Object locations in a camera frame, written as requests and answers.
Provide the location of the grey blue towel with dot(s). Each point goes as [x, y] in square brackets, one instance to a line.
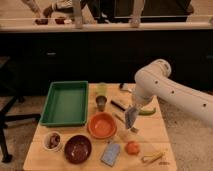
[130, 116]

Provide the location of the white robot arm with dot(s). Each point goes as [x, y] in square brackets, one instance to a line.
[153, 80]

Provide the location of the small metal cup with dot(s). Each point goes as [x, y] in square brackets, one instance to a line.
[101, 102]

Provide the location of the black rectangular brush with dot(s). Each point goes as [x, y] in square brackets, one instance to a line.
[118, 105]

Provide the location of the orange bowl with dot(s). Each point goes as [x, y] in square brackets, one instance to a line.
[102, 125]

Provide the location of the green plastic tray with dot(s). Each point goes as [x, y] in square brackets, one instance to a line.
[66, 104]

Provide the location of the green cucumber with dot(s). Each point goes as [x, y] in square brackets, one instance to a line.
[147, 112]

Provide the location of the metal fork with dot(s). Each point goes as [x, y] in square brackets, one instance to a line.
[132, 129]

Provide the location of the blue sponge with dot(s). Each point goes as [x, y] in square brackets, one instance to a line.
[110, 154]

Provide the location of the dark red bowl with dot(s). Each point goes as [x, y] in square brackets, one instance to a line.
[77, 149]

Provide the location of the small white bowl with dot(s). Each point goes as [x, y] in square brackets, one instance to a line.
[52, 141]

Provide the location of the brown bowl on counter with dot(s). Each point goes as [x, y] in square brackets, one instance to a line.
[60, 20]

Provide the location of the red bowl on counter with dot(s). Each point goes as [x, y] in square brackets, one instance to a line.
[41, 21]

